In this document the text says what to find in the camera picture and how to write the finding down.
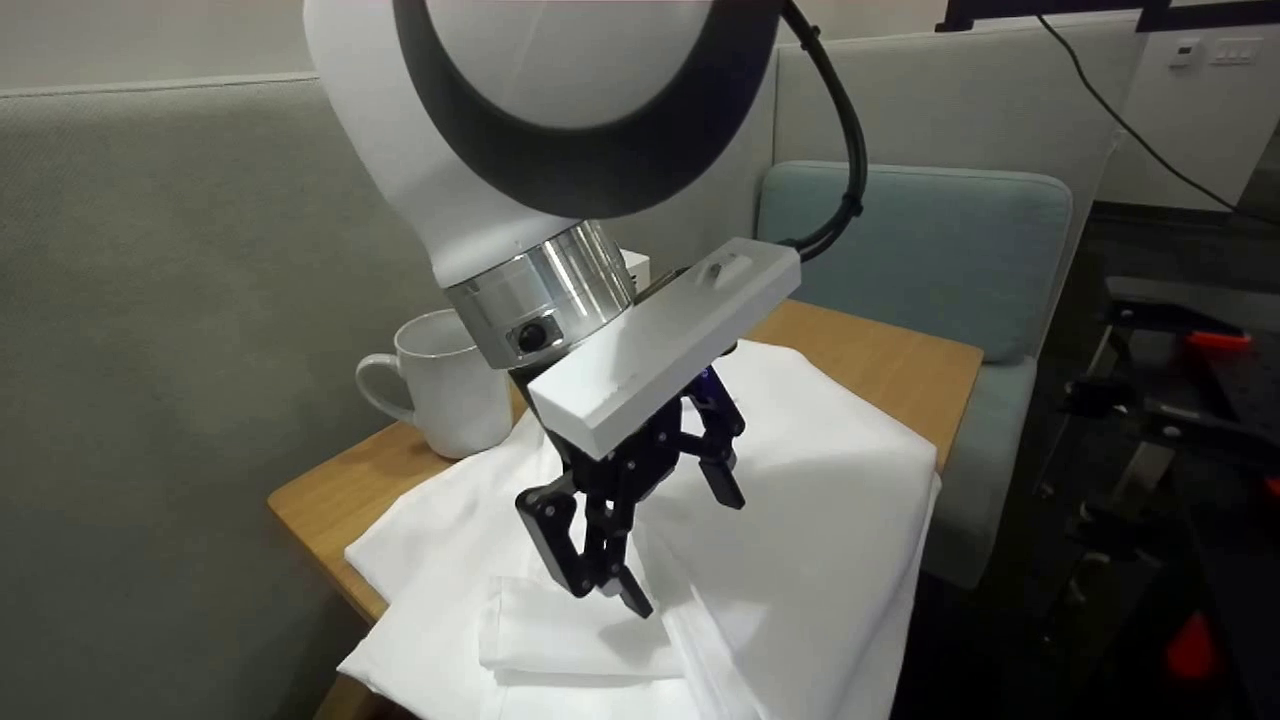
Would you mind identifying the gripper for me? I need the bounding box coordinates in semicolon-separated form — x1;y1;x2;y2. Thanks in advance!
514;364;750;620

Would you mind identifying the large white cloth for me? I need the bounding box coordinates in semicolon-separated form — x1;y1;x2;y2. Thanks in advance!
338;338;944;720

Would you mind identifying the small folded white cloth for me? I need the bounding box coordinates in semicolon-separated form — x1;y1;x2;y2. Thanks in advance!
477;574;693;683

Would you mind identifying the white mug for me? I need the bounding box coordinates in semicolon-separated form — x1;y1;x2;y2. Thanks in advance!
355;308;517;461

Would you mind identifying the light blue upholstered chair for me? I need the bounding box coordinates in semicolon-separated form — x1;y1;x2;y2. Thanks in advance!
755;160;1076;591

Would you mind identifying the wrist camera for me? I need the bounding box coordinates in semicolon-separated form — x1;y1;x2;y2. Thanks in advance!
526;237;803;462

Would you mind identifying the black clamp with orange handle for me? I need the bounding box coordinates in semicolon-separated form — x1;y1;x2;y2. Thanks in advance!
1104;298;1254;355

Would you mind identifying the black cable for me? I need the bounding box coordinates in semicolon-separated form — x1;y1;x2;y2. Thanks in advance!
1034;14;1246;213

